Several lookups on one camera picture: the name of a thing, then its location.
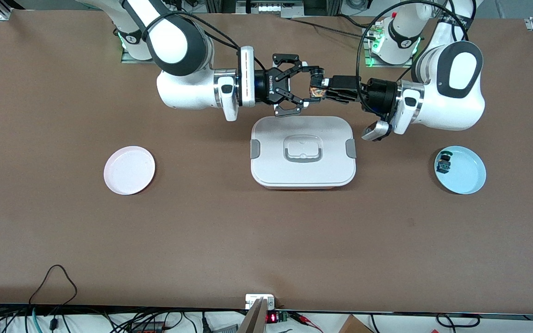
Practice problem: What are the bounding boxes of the white lunch box grey clips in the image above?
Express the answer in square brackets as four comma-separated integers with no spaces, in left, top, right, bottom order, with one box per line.
[250,116,357,190]

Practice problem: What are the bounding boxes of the pink round plate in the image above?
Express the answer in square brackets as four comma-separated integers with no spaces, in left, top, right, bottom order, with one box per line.
[104,146,156,196]

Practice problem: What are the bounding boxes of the green push-button switch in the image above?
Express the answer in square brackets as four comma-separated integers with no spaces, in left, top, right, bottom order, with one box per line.
[435,150,452,174]

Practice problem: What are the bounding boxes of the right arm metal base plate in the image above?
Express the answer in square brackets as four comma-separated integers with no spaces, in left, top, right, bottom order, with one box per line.
[121,21,174,64]

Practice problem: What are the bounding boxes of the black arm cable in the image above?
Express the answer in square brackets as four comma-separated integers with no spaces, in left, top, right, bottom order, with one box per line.
[143,11,268,71]
[360,0,471,101]

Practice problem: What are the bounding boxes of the grey metal bar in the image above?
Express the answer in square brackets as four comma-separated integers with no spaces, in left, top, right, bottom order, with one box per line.
[238,298,268,333]

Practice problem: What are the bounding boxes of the brown cardboard piece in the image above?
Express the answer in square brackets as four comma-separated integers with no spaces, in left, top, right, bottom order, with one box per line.
[338,314,373,333]

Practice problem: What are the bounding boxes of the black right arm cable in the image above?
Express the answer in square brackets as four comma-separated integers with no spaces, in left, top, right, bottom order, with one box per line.
[143,11,268,71]

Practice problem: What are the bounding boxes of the orange push-button switch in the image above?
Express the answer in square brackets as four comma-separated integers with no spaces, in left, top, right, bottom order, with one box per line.
[310,77,328,100]

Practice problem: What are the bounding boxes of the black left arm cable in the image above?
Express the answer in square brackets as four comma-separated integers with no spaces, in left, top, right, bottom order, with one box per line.
[360,0,471,101]

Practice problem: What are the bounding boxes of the black coiled cable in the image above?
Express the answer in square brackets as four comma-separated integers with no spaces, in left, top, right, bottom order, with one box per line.
[437,314,481,328]

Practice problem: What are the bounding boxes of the red clip lead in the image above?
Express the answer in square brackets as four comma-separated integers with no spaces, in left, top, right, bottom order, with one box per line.
[290,312,325,333]

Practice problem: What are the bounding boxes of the small white box device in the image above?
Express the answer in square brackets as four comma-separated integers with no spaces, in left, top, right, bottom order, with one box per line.
[245,294,275,309]

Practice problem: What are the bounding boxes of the thin black looped cable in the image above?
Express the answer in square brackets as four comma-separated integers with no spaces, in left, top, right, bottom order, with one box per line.
[28,265,78,307]

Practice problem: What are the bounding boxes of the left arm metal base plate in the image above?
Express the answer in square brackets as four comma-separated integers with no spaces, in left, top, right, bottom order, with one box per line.
[364,25,414,68]

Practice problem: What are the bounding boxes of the black cable to base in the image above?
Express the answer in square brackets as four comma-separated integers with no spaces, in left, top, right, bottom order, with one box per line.
[290,17,373,39]

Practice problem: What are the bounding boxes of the black table edge strip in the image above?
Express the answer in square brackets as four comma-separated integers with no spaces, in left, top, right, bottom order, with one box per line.
[0,303,533,322]

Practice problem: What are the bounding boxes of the light blue round plate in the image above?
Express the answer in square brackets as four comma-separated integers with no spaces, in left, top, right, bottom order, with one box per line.
[434,146,487,195]

